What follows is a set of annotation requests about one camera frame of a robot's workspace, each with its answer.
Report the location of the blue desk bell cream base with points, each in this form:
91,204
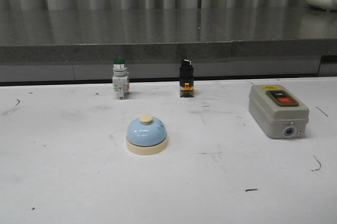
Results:
146,135

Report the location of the grey stone counter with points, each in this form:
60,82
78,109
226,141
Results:
234,43

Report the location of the black selector switch orange base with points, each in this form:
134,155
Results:
186,79

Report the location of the green pushbutton switch white body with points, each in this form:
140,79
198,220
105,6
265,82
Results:
120,79

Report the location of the grey on off switch box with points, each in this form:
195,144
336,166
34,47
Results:
279,113

